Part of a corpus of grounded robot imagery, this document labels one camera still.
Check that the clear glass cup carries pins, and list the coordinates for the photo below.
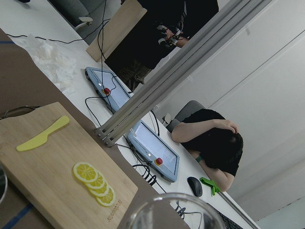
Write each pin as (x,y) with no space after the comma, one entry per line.
(175,211)

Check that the right teach pendant tablet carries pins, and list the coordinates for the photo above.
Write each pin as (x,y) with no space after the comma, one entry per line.
(163,159)

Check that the teach pendant tablet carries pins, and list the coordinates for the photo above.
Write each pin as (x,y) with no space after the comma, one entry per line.
(108,87)
(163,159)

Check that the grey office chair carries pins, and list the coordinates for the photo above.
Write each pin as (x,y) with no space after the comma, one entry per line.
(190,108)

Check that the left teach pendant tablet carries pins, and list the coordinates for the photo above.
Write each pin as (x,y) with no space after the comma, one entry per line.
(108,87)

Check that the seated person in black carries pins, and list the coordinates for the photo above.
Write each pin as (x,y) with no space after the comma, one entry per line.
(214,142)

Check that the black computer mouse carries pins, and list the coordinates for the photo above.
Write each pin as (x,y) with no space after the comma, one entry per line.
(195,186)

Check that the standing person in black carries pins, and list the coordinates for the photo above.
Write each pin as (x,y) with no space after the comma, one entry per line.
(167,24)

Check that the back lemon slice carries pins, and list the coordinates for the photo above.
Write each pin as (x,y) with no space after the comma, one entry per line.
(107,200)

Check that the green plastic clamp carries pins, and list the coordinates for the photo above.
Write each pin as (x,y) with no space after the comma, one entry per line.
(214,188)

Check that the crumpled white tissue pile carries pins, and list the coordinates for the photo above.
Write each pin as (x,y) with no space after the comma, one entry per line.
(58,67)

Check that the wooden plank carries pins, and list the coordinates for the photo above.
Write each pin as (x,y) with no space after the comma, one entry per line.
(113,33)

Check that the yellow plastic knife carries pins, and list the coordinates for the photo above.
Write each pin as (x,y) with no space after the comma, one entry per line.
(42,138)

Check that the wooden cutting board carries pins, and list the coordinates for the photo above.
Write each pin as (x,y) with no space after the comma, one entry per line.
(44,174)

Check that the black keyboard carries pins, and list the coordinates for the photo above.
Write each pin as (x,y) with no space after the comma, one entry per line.
(229,224)

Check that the aluminium frame post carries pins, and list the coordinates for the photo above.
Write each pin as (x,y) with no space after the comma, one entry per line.
(226,23)

